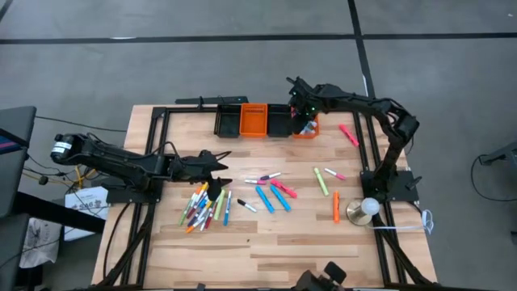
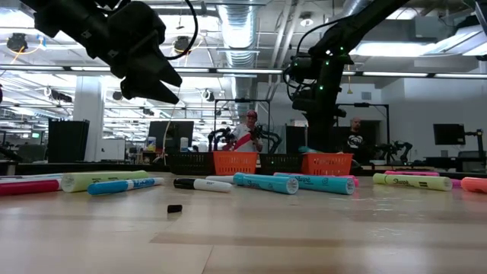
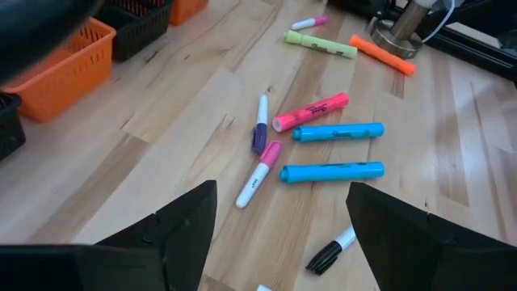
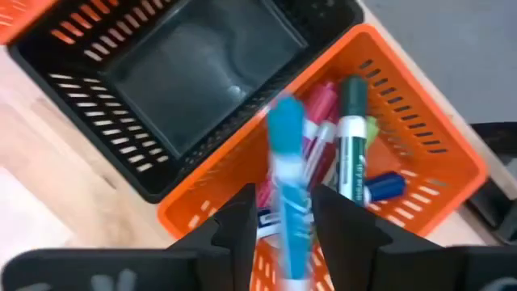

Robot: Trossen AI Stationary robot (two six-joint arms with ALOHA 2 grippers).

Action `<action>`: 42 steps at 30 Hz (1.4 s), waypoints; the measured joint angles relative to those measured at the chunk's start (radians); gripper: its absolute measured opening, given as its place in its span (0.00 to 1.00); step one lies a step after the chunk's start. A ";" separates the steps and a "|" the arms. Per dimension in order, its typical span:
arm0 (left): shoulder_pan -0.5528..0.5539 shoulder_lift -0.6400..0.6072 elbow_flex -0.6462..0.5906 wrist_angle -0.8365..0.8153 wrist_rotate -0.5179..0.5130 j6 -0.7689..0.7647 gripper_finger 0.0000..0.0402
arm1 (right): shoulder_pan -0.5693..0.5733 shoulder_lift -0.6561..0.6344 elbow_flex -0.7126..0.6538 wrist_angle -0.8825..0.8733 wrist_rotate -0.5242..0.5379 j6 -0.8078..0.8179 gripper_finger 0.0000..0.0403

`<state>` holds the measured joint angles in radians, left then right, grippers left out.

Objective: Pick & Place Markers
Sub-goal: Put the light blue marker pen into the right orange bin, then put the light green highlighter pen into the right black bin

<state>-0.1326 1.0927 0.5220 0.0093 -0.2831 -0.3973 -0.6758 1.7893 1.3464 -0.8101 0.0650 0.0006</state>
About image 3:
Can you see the purple capped white marker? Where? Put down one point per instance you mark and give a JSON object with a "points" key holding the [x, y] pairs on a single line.
{"points": [[260, 121]]}

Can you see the pink capped white marker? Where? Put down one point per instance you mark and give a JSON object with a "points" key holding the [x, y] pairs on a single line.
{"points": [[258, 174], [309, 22]]}

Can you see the black plastic mesh basket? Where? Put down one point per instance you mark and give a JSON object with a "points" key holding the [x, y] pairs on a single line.
{"points": [[10, 129], [137, 32]]}

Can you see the orange highlighter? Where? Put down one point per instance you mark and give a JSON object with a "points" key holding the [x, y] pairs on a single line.
{"points": [[381, 54]]}

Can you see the orange plastic mesh basket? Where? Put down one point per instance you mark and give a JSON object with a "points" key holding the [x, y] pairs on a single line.
{"points": [[68, 81], [187, 10]]}

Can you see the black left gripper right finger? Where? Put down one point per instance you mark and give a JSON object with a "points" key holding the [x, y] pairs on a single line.
{"points": [[404, 242]]}

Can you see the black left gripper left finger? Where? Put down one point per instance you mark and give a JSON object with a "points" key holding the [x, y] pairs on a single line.
{"points": [[186, 234]]}

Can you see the yellow-green highlighter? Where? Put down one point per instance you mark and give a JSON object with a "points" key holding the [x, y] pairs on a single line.
{"points": [[321, 44]]}

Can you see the pink highlighter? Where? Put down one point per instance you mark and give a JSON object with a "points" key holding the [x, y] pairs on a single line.
{"points": [[310, 112]]}

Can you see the black capped white marker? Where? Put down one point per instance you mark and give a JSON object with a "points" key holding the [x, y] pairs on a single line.
{"points": [[329, 256]]}

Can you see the blue highlighter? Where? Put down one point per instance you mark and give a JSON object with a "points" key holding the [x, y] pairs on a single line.
{"points": [[332, 171], [338, 132]]}

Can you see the round metal base lamp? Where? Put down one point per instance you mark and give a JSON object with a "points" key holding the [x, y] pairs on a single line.
{"points": [[398, 28]]}

